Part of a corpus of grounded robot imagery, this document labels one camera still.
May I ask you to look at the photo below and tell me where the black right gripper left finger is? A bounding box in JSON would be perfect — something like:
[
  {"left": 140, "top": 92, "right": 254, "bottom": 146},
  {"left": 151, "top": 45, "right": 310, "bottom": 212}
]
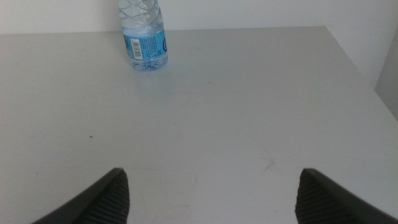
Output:
[{"left": 30, "top": 167, "right": 131, "bottom": 224}]

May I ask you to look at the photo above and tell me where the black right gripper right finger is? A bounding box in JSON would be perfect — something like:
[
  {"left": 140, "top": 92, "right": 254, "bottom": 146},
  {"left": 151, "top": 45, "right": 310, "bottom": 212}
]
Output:
[{"left": 294, "top": 167, "right": 398, "bottom": 224}]

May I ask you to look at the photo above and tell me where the clear water bottle blue cap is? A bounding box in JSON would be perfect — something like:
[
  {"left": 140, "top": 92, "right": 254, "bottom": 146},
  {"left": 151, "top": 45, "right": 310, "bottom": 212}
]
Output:
[{"left": 117, "top": 0, "right": 169, "bottom": 72}]

